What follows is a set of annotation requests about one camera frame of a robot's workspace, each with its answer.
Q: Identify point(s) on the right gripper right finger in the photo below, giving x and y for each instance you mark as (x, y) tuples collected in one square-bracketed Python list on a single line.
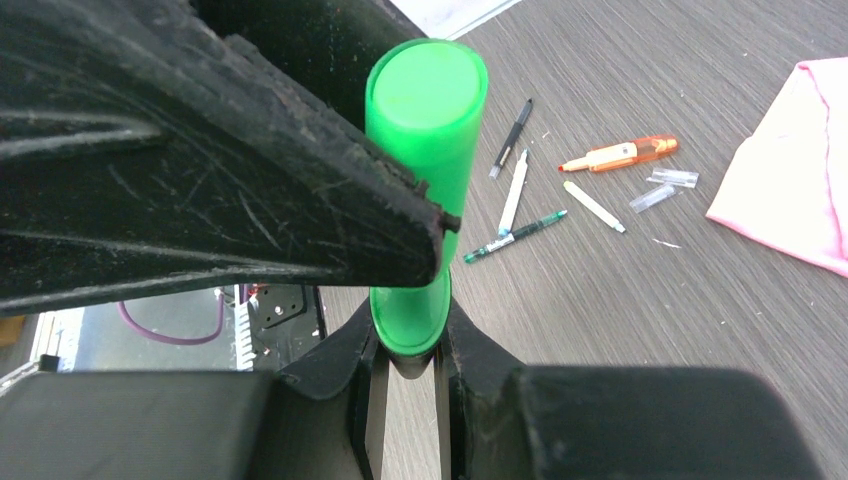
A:
[(480, 426)]

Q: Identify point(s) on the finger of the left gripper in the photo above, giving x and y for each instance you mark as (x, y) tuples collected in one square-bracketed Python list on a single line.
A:
[(144, 154), (328, 46)]

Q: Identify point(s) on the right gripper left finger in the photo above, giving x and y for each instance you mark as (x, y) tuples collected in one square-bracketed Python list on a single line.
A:
[(333, 406)]

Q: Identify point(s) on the green highlighter cap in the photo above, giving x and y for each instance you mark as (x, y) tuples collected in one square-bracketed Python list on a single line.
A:
[(424, 102)]

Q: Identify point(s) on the black green highlighter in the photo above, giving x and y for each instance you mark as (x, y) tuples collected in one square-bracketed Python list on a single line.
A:
[(411, 321)]

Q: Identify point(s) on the green gel pen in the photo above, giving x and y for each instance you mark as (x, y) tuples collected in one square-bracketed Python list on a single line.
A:
[(514, 236)]

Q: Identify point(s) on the black pen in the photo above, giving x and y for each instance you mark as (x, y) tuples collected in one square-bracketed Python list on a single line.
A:
[(511, 139)]

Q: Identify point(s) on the white marker pen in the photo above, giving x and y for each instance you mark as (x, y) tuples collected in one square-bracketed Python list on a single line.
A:
[(593, 206)]

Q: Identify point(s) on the clear pen cap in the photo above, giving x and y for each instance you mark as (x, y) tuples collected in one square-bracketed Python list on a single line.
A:
[(680, 178), (652, 197)]

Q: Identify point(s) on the white blue marker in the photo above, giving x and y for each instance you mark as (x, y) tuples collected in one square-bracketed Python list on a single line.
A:
[(516, 187)]

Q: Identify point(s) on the orange highlighter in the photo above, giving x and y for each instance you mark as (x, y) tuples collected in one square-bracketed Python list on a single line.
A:
[(623, 154)]

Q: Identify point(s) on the pink cloth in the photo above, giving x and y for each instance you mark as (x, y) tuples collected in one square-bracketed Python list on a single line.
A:
[(786, 186)]

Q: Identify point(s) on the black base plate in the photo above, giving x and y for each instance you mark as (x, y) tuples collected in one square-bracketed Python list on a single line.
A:
[(276, 324)]

